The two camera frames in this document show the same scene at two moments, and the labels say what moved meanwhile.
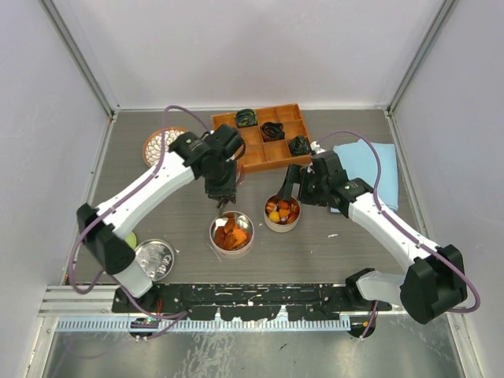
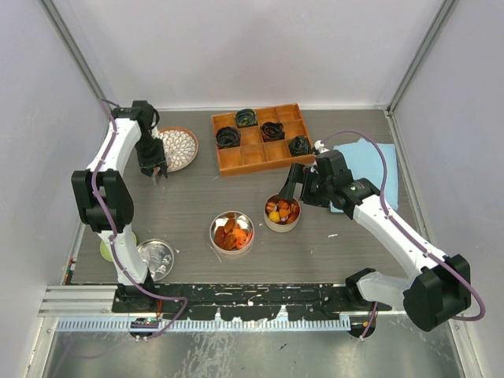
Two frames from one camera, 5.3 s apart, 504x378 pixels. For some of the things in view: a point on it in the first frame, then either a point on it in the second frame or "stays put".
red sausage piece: (294, 213) stays put
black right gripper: (293, 176) stays put
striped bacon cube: (271, 206) stays put
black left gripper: (228, 189) to (159, 160)
